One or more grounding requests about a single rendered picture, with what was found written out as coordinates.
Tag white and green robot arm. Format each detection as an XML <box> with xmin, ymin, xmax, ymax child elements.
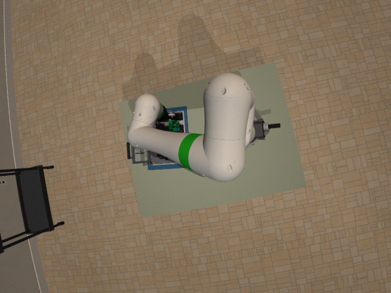
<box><xmin>127</xmin><ymin>73</ymin><xmax>280</xmax><ymax>182</ymax></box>

